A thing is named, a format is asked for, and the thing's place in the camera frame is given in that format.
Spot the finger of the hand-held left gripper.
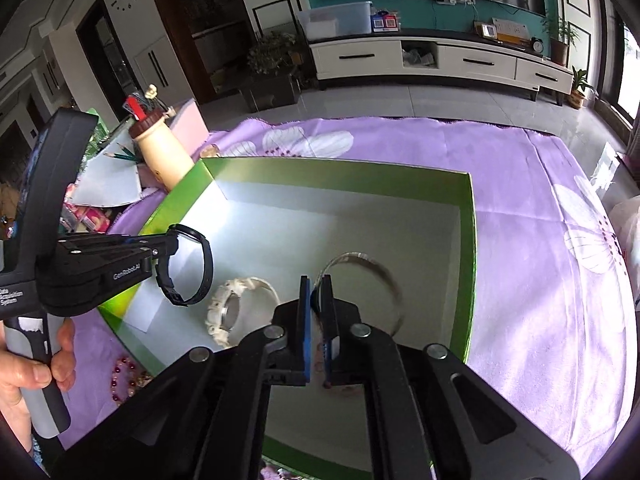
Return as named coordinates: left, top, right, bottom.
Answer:
left=56, top=231, right=180, bottom=252
left=59, top=246, right=179, bottom=275

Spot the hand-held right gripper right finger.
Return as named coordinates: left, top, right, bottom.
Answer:
left=320, top=275, right=582, bottom=480

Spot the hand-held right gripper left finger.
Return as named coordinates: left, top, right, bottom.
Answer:
left=50, top=275, right=313, bottom=480

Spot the silver bangle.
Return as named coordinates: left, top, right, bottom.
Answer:
left=316, top=251, right=403, bottom=338

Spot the black wrist watch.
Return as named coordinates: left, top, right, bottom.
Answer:
left=154, top=224, right=215, bottom=307

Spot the green cardboard box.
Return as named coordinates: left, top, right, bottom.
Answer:
left=97, top=156, right=476, bottom=480

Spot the red and pink bead bracelet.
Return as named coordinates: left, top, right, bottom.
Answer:
left=111, top=357, right=156, bottom=403

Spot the person's left hand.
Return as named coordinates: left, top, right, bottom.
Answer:
left=0, top=319, right=77, bottom=457

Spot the pink snack packet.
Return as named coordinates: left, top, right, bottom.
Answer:
left=60, top=205, right=113, bottom=234

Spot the white paper sheet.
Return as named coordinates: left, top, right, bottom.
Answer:
left=75, top=150, right=143, bottom=207

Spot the cream pen holder bottle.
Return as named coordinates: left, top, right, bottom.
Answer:
left=129, top=110, right=196, bottom=192

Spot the red stationery tool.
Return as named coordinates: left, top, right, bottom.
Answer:
left=124, top=94, right=146, bottom=122

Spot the pink box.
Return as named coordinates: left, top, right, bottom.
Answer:
left=170, top=97, right=211, bottom=161

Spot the purple floral cloth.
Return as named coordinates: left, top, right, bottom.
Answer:
left=55, top=116, right=638, bottom=480

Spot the leafy potted plant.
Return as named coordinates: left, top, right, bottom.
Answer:
left=247, top=31, right=301, bottom=78

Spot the white tv cabinet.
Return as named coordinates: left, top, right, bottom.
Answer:
left=309, top=30, right=575, bottom=106

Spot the clear plastic storage box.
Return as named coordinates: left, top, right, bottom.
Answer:
left=298, top=1, right=373, bottom=41

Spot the white desk calendar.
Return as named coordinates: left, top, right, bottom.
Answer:
left=475, top=17, right=531, bottom=45

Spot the small potted plant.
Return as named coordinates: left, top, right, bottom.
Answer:
left=569, top=67, right=597, bottom=110

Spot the tall potted plant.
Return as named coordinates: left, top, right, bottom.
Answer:
left=542, top=12, right=581, bottom=67

